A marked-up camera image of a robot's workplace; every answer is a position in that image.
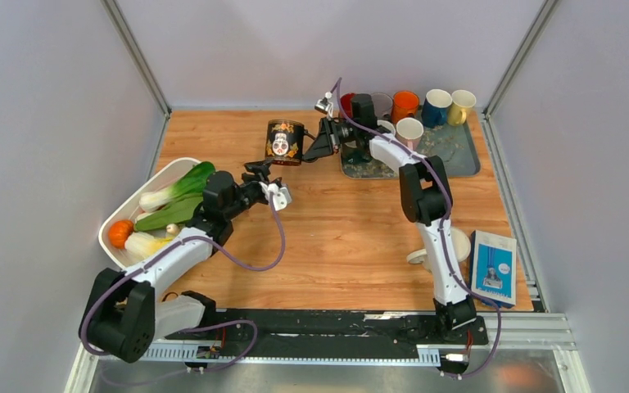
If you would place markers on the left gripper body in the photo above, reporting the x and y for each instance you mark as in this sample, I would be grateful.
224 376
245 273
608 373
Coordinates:
251 192

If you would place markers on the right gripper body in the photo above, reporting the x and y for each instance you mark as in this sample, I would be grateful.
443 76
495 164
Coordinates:
344 131

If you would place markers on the light green faceted mug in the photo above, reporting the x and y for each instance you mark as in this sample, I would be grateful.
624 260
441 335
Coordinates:
386 127

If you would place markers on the black mug with gold rim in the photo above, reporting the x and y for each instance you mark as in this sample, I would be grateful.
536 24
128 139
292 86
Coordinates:
285 142

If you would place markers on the red mug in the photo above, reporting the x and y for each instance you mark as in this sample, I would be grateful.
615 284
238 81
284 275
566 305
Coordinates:
346 106

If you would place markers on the lilac grey mug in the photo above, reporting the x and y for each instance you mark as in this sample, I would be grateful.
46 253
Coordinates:
383 105

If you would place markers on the pink faceted mug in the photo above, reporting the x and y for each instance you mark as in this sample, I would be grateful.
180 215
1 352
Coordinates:
409 132

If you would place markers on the orange mug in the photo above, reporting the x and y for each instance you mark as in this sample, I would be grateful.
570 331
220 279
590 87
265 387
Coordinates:
404 104

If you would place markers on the navy blue mug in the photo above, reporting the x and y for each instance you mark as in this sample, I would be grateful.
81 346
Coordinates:
435 108

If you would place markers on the yellow mug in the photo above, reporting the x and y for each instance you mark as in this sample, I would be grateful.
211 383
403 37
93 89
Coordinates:
462 102

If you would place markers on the cream white mug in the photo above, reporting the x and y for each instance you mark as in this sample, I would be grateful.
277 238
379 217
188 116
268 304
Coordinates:
461 244

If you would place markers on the dark green mug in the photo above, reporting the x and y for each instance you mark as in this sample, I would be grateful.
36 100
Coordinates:
355 154

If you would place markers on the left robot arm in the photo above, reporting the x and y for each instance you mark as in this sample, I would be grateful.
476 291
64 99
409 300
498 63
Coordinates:
125 312

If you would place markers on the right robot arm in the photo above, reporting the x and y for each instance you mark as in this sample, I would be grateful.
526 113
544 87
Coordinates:
424 196

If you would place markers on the bok choy vegetable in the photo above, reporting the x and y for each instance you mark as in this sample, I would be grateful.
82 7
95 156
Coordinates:
193 182

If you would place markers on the green leafy vegetable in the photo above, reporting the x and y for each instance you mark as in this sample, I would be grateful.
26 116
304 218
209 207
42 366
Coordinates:
176 212

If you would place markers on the floral blue tray mat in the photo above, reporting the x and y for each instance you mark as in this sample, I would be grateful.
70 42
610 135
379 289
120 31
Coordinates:
454 144

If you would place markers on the white oval vegetable dish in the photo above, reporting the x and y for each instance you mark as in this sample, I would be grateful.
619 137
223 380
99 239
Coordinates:
131 210

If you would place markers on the small orange pumpkin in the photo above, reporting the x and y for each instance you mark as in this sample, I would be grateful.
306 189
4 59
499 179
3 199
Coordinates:
119 232

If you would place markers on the blue and white box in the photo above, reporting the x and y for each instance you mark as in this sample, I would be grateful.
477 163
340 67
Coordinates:
493 267

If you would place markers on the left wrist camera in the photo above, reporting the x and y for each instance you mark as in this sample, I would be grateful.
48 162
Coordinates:
277 196

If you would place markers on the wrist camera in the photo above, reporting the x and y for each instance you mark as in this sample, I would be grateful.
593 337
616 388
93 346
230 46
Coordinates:
277 196
325 105

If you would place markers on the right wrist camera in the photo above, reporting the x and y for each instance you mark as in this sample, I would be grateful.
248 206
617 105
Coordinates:
325 105

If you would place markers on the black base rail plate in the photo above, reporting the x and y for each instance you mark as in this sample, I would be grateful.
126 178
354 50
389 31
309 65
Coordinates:
331 334

